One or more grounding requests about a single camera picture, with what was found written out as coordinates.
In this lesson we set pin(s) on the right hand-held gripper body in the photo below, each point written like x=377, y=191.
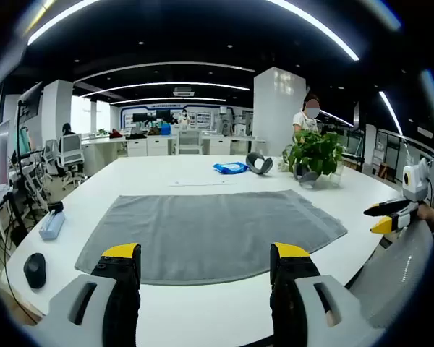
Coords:
x=416, y=180

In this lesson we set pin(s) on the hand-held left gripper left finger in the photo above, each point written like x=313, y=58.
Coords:
x=121, y=289

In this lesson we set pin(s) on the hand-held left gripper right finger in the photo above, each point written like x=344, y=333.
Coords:
x=289, y=292

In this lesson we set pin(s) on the grey towel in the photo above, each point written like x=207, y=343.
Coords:
x=209, y=231

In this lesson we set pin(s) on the person's right hand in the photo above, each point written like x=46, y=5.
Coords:
x=426, y=213

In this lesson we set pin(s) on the grey mesh office chair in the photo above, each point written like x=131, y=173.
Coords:
x=394, y=274

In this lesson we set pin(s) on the glass vase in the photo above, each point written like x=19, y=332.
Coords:
x=333, y=179

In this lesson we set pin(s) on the black computer mouse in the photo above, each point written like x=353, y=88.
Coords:
x=35, y=271

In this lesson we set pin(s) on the grey curved headrest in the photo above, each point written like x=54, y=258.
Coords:
x=307, y=179

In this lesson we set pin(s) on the light blue case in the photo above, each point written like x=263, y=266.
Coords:
x=51, y=226

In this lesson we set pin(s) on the green potted plant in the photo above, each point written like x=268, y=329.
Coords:
x=314, y=152

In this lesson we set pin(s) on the small black box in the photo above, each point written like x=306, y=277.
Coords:
x=55, y=207

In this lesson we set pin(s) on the white table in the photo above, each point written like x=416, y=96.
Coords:
x=148, y=170

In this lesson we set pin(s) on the white flat strip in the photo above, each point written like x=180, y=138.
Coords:
x=202, y=183

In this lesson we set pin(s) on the grey headband device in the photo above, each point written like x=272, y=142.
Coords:
x=255, y=162

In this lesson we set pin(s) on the blue wipes packet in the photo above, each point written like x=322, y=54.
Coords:
x=230, y=168

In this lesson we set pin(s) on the white office chair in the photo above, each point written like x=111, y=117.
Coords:
x=72, y=152

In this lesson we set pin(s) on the blue storage box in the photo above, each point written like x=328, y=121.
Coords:
x=165, y=130

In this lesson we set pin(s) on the black stand pole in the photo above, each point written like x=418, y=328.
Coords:
x=19, y=137

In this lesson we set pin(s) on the black monitor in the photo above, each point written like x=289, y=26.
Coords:
x=30, y=103

